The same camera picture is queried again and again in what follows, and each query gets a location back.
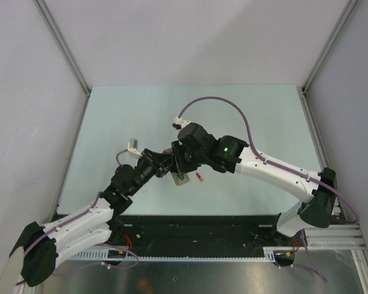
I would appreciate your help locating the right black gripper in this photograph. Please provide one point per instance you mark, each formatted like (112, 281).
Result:
(180, 166)

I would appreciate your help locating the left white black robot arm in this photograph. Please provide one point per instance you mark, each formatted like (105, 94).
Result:
(48, 245)

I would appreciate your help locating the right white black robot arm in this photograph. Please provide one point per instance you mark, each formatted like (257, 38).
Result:
(194, 147)

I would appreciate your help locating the white remote control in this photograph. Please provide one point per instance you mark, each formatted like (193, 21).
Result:
(179, 178)

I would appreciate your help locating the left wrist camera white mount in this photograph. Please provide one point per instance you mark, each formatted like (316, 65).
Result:
(132, 148)

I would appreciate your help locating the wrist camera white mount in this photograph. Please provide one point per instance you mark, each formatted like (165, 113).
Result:
(132, 148)
(180, 123)

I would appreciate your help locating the left aluminium frame post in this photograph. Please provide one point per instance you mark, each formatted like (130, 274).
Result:
(62, 45)

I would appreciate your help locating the right aluminium frame post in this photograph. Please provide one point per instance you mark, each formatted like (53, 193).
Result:
(332, 40)

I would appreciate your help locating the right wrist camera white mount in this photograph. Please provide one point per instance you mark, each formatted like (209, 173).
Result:
(180, 123)

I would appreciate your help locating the red battery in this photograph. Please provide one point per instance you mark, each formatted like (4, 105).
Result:
(199, 177)

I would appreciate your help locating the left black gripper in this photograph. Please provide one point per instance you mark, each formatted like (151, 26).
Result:
(153, 158)

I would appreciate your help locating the aluminium frame post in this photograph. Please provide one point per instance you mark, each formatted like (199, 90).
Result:
(332, 40)
(62, 45)

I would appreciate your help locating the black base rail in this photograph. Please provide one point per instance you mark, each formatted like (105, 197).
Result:
(198, 236)

